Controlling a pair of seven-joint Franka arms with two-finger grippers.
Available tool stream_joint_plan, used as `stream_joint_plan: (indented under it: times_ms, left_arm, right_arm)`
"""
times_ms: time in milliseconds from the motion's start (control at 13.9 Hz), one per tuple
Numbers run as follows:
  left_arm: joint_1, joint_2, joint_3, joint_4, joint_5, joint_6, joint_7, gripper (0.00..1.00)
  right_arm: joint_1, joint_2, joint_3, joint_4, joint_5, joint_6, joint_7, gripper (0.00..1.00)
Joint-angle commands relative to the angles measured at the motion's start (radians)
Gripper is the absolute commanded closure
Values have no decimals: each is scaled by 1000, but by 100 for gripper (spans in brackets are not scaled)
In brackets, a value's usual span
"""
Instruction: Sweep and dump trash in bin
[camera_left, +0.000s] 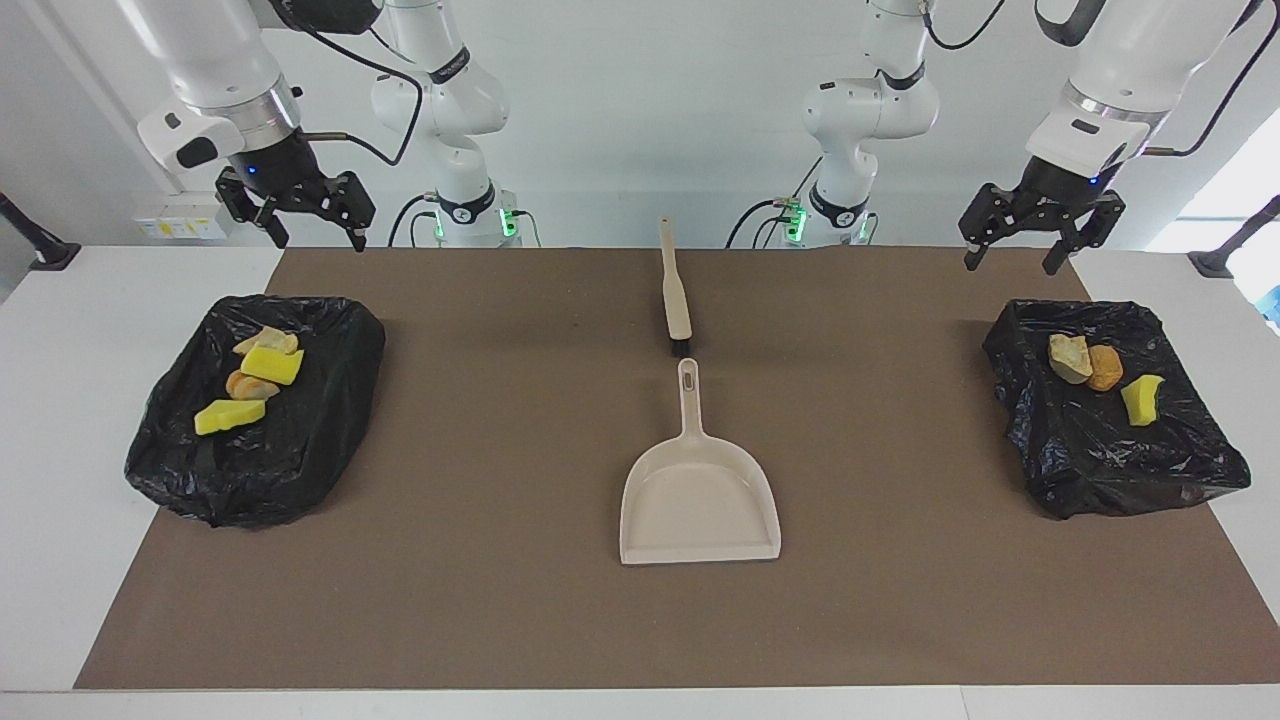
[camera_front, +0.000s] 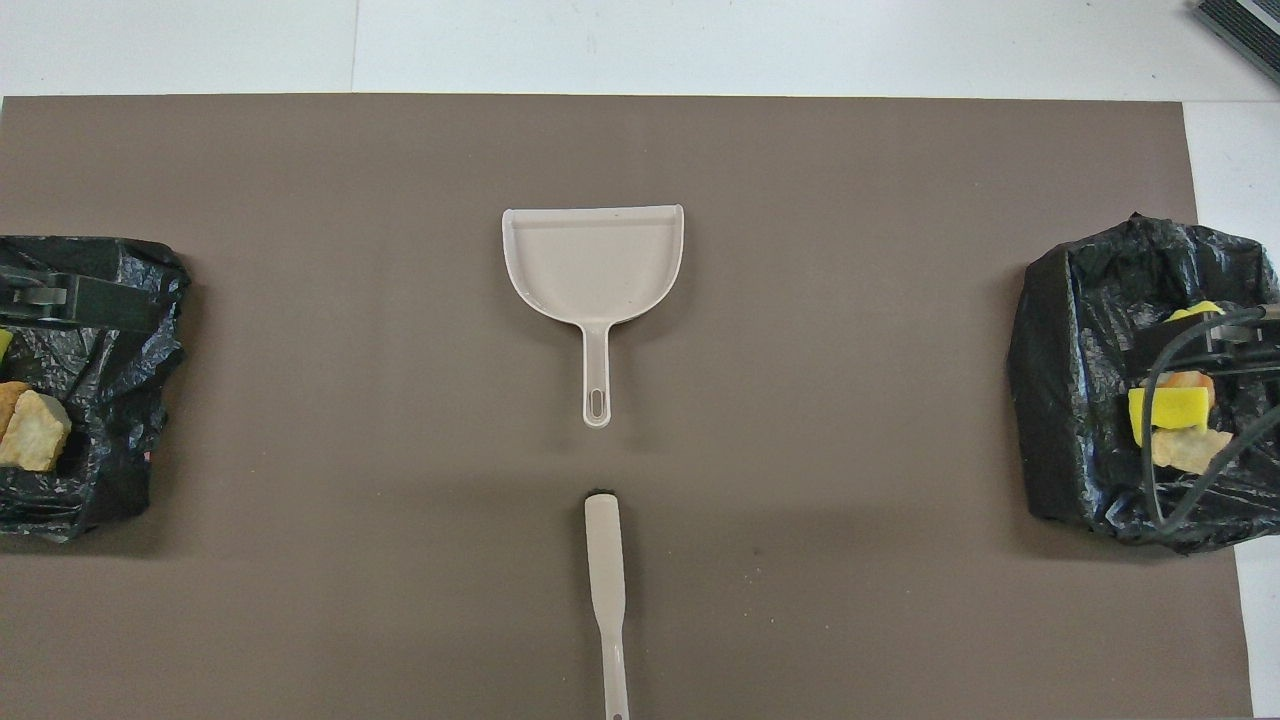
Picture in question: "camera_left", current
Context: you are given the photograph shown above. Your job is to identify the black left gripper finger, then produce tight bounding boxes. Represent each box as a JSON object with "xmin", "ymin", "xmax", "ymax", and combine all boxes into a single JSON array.
[
  {"xmin": 1040, "ymin": 190, "xmax": 1128, "ymax": 278},
  {"xmin": 957, "ymin": 182, "xmax": 1029, "ymax": 274}
]

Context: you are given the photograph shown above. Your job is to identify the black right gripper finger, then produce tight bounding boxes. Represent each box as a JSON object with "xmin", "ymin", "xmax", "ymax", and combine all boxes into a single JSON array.
[
  {"xmin": 312, "ymin": 171, "xmax": 379, "ymax": 254},
  {"xmin": 214, "ymin": 166, "xmax": 293, "ymax": 251}
]

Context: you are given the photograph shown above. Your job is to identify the striped orange croissant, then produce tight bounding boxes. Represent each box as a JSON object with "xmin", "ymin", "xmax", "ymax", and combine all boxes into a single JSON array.
[{"xmin": 1047, "ymin": 334, "xmax": 1095, "ymax": 387}]

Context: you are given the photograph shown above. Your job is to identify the angular beige bread piece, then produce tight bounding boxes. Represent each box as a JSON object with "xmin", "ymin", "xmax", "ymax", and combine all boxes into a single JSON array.
[{"xmin": 232, "ymin": 327, "xmax": 299, "ymax": 358}]

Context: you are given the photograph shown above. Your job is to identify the brown bread roll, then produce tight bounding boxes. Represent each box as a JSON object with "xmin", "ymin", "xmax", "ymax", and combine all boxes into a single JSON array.
[{"xmin": 1087, "ymin": 344, "xmax": 1125, "ymax": 394}]

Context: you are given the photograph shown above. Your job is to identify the yellow sponge piece with tail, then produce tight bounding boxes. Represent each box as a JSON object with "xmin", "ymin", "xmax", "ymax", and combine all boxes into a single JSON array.
[{"xmin": 240, "ymin": 346, "xmax": 305, "ymax": 387}]

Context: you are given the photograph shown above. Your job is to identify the round beige bread piece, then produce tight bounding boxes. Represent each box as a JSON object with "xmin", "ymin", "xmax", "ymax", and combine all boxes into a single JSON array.
[{"xmin": 225, "ymin": 369, "xmax": 281, "ymax": 402}]

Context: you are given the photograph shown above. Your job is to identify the small yellow sponge wedge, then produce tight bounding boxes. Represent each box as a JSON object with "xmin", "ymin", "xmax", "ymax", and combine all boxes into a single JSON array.
[{"xmin": 1119, "ymin": 373, "xmax": 1167, "ymax": 429}]

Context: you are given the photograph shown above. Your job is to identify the beige hand brush black bristles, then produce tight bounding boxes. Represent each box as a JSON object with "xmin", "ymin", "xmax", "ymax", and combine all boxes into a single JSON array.
[{"xmin": 658, "ymin": 217, "xmax": 695, "ymax": 359}]

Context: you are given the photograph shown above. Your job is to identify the beige plastic dustpan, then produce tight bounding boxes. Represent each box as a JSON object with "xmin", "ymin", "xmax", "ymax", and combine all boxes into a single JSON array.
[{"xmin": 619, "ymin": 358, "xmax": 783, "ymax": 567}]

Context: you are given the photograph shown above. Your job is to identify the black bag-lined bin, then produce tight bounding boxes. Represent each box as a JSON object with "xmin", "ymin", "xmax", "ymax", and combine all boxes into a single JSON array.
[
  {"xmin": 125, "ymin": 294, "xmax": 387, "ymax": 529},
  {"xmin": 983, "ymin": 298, "xmax": 1252, "ymax": 520}
]

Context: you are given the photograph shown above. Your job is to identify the brown table mat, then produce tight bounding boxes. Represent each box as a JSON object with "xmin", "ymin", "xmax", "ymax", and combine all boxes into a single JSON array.
[{"xmin": 74, "ymin": 247, "xmax": 1280, "ymax": 691}]

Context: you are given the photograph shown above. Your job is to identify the black base cable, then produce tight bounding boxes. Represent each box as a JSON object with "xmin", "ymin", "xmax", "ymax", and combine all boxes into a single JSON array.
[
  {"xmin": 727, "ymin": 197, "xmax": 806, "ymax": 249},
  {"xmin": 388, "ymin": 193, "xmax": 441, "ymax": 248}
]

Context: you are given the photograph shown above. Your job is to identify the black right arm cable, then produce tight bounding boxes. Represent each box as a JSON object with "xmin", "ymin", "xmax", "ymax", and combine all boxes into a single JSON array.
[{"xmin": 268, "ymin": 0, "xmax": 429, "ymax": 169}]

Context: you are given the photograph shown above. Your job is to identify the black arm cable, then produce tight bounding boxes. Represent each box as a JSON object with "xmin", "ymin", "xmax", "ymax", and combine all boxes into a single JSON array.
[
  {"xmin": 922, "ymin": 0, "xmax": 1280, "ymax": 159},
  {"xmin": 268, "ymin": 0, "xmax": 429, "ymax": 169}
]

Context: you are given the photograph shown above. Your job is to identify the white wall socket box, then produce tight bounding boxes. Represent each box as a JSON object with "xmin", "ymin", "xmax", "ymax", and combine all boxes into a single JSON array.
[{"xmin": 133, "ymin": 191, "xmax": 239, "ymax": 241}]

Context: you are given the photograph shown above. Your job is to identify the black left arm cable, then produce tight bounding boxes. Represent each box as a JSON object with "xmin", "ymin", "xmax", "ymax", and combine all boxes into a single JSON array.
[{"xmin": 922, "ymin": 0, "xmax": 1280, "ymax": 159}]

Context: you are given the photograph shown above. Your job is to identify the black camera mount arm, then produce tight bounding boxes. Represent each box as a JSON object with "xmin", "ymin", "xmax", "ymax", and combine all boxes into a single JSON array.
[
  {"xmin": 0, "ymin": 190, "xmax": 83, "ymax": 273},
  {"xmin": 1187, "ymin": 195, "xmax": 1280, "ymax": 279}
]

